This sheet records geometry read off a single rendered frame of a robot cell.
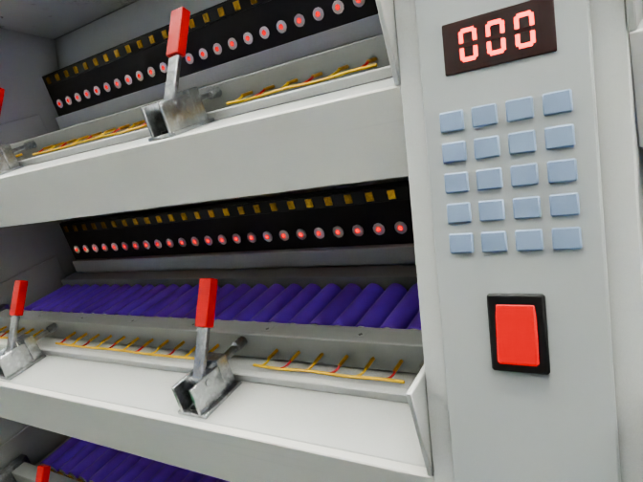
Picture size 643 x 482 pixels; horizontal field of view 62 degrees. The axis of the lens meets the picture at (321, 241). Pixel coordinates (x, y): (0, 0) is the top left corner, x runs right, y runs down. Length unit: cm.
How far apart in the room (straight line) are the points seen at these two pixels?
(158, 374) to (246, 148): 23
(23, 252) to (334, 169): 57
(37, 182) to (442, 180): 35
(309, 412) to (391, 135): 18
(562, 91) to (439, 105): 5
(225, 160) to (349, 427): 18
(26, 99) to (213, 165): 51
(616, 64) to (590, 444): 15
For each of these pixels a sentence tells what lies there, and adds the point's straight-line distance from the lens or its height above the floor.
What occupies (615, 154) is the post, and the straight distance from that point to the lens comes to 24.
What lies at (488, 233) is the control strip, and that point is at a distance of 24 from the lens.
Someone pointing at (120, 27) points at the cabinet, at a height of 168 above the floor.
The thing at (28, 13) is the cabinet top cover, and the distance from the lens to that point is 80.
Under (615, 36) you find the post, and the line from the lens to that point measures 25.
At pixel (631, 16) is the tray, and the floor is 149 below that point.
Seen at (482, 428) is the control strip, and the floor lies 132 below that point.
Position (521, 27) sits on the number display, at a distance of 25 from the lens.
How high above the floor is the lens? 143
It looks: 3 degrees down
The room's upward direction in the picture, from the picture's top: 5 degrees counter-clockwise
